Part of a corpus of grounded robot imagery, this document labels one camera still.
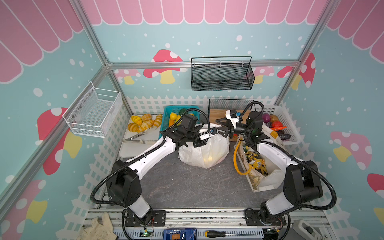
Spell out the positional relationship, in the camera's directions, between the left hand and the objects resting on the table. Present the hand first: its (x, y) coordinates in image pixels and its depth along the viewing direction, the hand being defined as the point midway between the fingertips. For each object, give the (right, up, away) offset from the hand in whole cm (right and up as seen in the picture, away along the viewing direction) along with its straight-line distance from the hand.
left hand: (207, 137), depth 81 cm
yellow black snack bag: (+27, -13, 0) cm, 30 cm away
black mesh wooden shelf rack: (+12, +22, +40) cm, 47 cm away
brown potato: (+53, +13, +32) cm, 63 cm away
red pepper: (+52, +8, +25) cm, 58 cm away
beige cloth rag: (-53, -44, -8) cm, 69 cm away
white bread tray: (-48, -5, +21) cm, 52 cm away
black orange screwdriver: (+3, -44, -12) cm, 46 cm away
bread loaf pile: (-44, +9, +29) cm, 54 cm away
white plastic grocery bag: (+4, -10, +4) cm, 12 cm away
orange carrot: (+51, +5, +22) cm, 56 cm away
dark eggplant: (+51, 0, +14) cm, 53 cm away
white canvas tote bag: (+33, -21, +7) cm, 40 cm away
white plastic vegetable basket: (+56, +17, +30) cm, 66 cm away
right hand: (+4, +7, -4) cm, 9 cm away
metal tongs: (-51, -3, +22) cm, 55 cm away
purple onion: (+46, +13, +29) cm, 56 cm away
